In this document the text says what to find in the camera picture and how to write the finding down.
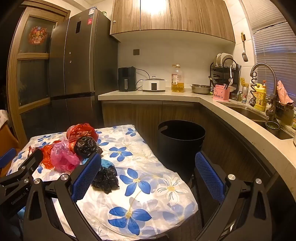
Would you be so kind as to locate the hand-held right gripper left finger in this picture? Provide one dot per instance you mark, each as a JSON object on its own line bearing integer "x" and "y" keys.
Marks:
{"x": 86, "y": 178}

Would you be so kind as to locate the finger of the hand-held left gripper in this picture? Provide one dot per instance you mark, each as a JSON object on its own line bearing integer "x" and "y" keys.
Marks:
{"x": 8, "y": 155}
{"x": 34, "y": 160}

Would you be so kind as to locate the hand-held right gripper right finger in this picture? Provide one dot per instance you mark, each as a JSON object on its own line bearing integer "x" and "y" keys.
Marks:
{"x": 209, "y": 178}

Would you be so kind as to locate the red clear plastic bag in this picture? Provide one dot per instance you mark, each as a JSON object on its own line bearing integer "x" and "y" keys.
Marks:
{"x": 46, "y": 155}

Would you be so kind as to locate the black plastic bag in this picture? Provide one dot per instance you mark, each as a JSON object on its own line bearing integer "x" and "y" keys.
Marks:
{"x": 107, "y": 178}
{"x": 86, "y": 144}

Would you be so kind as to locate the pink plastic bag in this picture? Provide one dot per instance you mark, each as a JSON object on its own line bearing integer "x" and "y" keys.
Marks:
{"x": 62, "y": 157}

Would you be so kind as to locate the black plastic bin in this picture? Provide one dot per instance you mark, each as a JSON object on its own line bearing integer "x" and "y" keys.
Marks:
{"x": 180, "y": 148}

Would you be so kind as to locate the red printed plastic bag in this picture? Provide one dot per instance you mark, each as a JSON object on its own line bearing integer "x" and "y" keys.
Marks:
{"x": 81, "y": 132}

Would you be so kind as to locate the orange chair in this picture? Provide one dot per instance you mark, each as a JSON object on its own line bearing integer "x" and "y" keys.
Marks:
{"x": 9, "y": 138}

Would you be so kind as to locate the floral printed cloth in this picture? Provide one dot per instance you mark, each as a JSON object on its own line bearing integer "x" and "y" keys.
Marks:
{"x": 2, "y": 117}

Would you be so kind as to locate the kitchen counter with wooden cabinets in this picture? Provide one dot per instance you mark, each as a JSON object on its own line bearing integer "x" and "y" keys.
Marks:
{"x": 231, "y": 129}

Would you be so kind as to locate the blue floral tablecloth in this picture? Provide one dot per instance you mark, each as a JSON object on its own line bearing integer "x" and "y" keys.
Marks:
{"x": 143, "y": 199}

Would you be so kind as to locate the steel kitchen sink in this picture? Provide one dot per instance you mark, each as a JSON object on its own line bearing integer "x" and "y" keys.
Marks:
{"x": 249, "y": 112}

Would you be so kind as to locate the wooden glass door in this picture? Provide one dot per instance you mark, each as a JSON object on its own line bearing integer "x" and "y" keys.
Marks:
{"x": 30, "y": 76}

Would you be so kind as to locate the steel sink strainer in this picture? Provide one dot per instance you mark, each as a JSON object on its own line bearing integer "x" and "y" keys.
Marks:
{"x": 272, "y": 125}

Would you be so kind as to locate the pink utensil holder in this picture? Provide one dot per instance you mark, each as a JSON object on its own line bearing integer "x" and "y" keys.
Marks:
{"x": 221, "y": 93}

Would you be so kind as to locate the steel basin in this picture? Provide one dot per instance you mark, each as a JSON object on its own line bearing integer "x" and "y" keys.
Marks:
{"x": 200, "y": 89}

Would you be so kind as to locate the silver drink can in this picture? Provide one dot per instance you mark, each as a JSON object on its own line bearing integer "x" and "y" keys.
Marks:
{"x": 244, "y": 95}

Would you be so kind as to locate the yellow detergent bottle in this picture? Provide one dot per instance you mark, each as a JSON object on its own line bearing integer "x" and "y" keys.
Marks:
{"x": 260, "y": 97}

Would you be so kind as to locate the dark steel refrigerator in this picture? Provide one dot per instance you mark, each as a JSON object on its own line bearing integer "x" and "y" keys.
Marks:
{"x": 78, "y": 69}

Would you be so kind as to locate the cooking oil bottle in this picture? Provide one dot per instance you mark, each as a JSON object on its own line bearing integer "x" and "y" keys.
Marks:
{"x": 177, "y": 81}

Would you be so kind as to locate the white ladle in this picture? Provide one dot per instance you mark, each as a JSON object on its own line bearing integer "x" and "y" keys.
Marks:
{"x": 231, "y": 75}

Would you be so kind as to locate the black air fryer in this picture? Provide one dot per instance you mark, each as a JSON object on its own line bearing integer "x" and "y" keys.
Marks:
{"x": 126, "y": 78}

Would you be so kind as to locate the white rice cooker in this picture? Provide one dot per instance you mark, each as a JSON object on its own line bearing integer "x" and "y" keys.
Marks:
{"x": 153, "y": 85}

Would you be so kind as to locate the black dish rack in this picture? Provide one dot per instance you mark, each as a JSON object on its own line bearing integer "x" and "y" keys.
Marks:
{"x": 219, "y": 69}

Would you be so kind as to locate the pink dish cloth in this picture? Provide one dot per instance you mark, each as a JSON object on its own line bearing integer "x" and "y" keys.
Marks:
{"x": 283, "y": 92}

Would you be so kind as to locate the white plate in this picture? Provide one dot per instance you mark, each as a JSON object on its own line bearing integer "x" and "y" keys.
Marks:
{"x": 218, "y": 59}
{"x": 226, "y": 57}

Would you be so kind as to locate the red round door decoration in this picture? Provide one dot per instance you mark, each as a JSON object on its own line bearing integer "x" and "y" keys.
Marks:
{"x": 37, "y": 35}

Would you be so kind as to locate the steel kitchen faucet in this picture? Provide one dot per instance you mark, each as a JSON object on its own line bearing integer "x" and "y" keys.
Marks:
{"x": 266, "y": 67}

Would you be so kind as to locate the metal slotted spatula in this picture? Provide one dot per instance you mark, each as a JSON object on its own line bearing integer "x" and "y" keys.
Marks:
{"x": 244, "y": 55}

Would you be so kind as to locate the window blinds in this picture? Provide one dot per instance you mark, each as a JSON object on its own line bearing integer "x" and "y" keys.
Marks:
{"x": 275, "y": 46}

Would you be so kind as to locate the dark wall socket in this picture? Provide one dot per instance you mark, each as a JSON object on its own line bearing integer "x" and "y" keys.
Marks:
{"x": 136, "y": 52}

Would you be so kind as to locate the wooden wall cabinet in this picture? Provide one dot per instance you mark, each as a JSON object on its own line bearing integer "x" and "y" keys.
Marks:
{"x": 175, "y": 16}

